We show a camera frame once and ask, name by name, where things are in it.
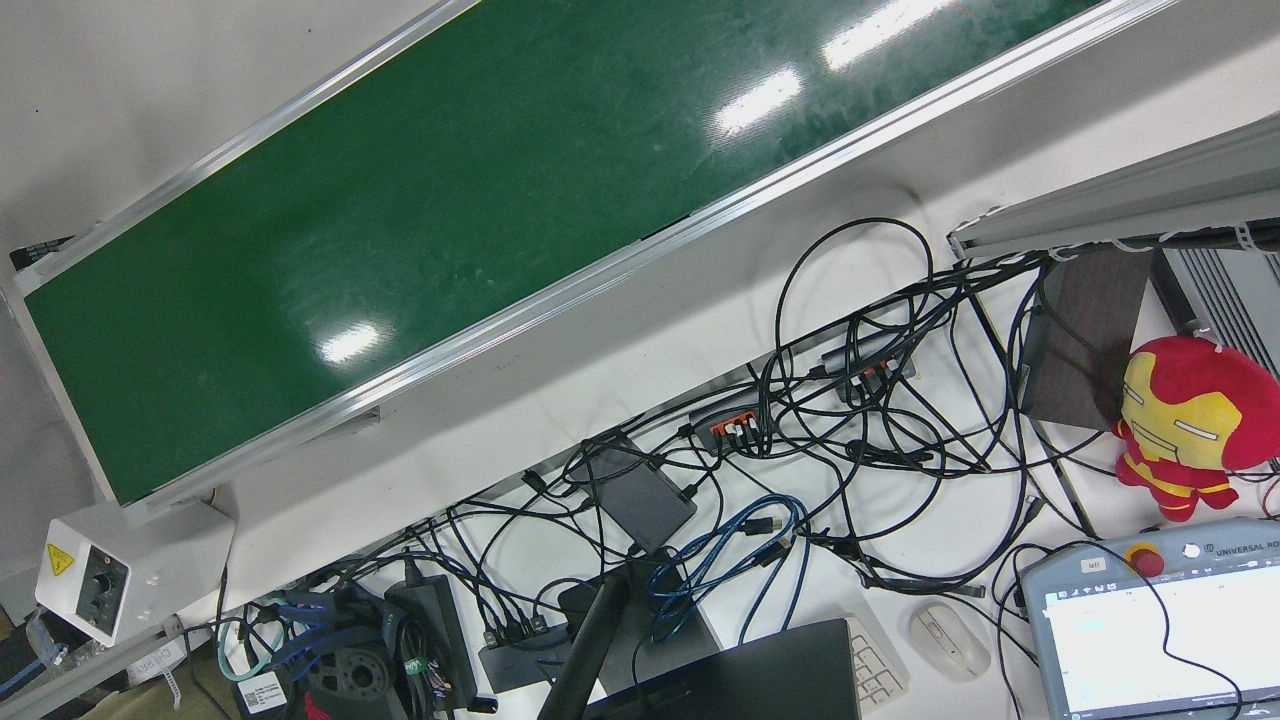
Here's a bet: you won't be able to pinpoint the white computer mouse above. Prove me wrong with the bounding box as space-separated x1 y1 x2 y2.
908 603 992 682

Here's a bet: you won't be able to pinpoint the aluminium profile post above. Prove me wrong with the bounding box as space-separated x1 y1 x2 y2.
947 112 1280 261

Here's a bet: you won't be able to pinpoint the dark grey power brick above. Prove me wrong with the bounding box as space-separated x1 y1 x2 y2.
578 433 699 554

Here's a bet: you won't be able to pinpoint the black USB hub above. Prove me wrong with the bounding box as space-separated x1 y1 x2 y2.
478 620 573 693

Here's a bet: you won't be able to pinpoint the black power adapter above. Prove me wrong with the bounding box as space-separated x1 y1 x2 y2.
385 575 483 713

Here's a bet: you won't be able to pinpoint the black looped cable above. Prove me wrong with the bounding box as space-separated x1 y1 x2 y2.
774 217 937 471

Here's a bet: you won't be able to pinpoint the black monitor stand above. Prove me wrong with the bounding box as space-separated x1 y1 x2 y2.
537 558 723 720

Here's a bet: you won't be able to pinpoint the black monitor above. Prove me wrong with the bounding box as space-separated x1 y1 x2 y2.
585 618 861 720

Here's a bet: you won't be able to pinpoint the teal cable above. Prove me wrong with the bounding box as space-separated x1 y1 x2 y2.
215 600 293 683

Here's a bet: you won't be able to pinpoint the white conveyor control box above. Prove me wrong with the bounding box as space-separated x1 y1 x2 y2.
35 500 236 646

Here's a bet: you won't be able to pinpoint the white keyboard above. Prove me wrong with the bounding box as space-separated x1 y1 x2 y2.
845 612 911 713

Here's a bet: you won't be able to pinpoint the USB hub orange ports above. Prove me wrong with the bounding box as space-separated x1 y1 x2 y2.
820 335 917 403
688 388 781 454

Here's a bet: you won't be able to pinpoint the red yellow Iron Man plush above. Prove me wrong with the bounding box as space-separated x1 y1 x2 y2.
1113 336 1280 523

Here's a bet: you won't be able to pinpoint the dark brown box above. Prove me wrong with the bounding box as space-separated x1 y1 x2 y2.
1018 250 1153 433

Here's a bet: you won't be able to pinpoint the grey finned metal box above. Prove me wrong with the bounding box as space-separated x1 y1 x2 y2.
1150 245 1280 376

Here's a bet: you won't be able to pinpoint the black flange device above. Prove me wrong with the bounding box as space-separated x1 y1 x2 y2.
298 640 406 720

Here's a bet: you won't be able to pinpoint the white label tag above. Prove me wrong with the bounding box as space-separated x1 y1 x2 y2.
235 672 292 714

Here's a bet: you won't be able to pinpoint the blue cable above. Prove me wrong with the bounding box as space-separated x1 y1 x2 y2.
645 494 812 647

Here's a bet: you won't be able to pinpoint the green conveyor belt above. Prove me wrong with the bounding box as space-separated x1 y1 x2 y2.
8 0 1201 526

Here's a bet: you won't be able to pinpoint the grey teach pendant red button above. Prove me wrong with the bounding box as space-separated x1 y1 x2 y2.
1020 517 1280 720

